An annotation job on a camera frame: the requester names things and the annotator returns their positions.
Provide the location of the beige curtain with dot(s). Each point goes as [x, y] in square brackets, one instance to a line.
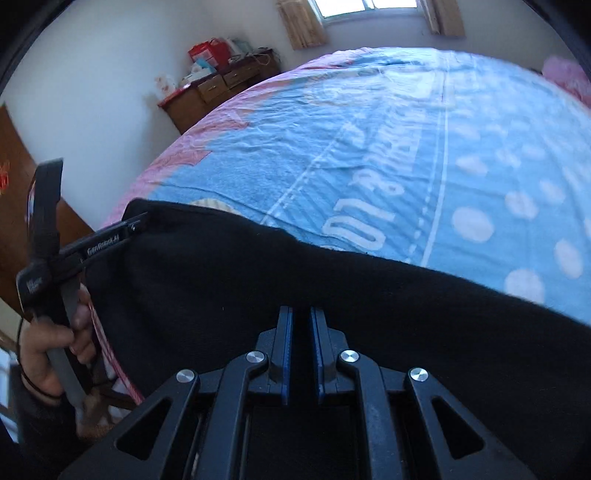
[302, 25]
[445, 16]

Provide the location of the blue dotted printed blanket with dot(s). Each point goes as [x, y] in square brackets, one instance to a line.
[369, 138]

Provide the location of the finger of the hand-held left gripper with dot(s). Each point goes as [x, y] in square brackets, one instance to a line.
[106, 241]

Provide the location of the red gift box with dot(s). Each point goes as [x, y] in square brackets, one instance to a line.
[207, 51]

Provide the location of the person's left hand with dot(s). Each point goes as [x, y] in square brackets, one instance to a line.
[37, 355]

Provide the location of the brown wooden door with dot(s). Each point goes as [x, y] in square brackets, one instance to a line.
[18, 221]

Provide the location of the red paper door decoration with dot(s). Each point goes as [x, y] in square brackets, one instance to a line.
[4, 177]

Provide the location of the pink pillow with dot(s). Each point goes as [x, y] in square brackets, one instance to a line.
[570, 78]

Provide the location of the wooden dresser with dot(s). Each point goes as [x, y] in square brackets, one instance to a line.
[207, 90]

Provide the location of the black pants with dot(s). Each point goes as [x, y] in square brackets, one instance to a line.
[207, 286]

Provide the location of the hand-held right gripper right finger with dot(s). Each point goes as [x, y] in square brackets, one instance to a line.
[316, 350]

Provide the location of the white plastic bag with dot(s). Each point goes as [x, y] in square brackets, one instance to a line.
[166, 85]

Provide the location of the person's left forearm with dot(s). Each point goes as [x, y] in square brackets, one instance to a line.
[41, 438]

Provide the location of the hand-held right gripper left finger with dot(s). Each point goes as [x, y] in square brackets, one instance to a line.
[285, 350]

